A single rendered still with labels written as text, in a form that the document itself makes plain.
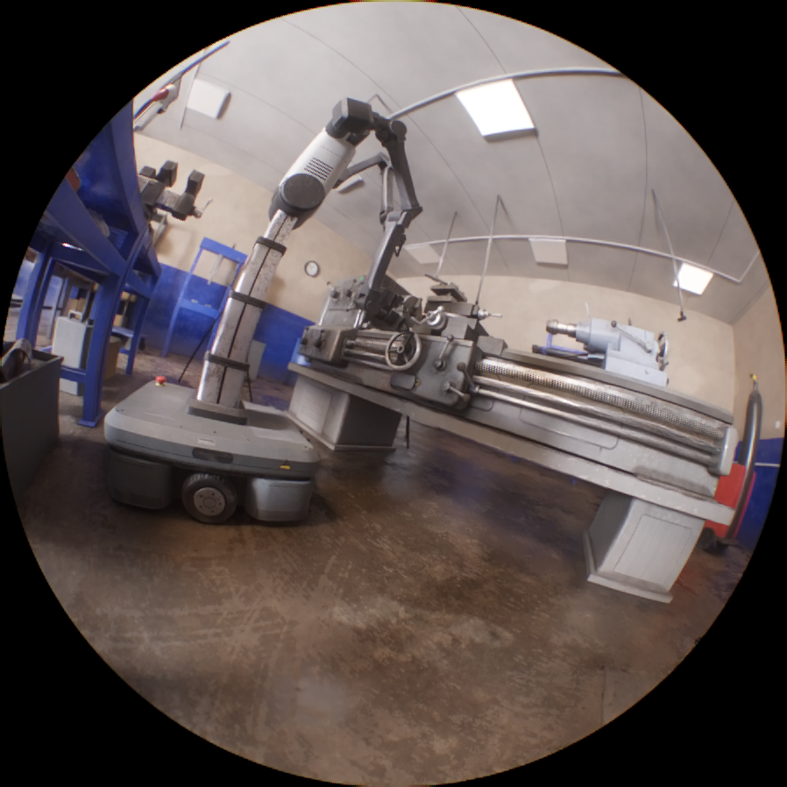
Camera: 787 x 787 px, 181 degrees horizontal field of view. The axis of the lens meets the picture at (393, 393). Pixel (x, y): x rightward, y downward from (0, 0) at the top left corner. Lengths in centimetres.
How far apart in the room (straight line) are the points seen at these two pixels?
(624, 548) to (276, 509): 128
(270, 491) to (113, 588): 50
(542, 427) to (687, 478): 76
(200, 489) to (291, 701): 52
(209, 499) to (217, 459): 12
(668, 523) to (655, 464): 26
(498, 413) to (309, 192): 116
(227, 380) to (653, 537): 164
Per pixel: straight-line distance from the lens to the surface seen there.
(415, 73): 312
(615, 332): 142
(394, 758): 52
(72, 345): 166
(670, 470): 126
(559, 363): 116
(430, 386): 113
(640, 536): 123
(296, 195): 91
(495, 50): 294
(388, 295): 101
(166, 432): 67
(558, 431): 113
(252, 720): 51
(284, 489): 74
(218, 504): 74
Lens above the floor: 50
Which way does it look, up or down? 1 degrees down
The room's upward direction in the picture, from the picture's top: 17 degrees clockwise
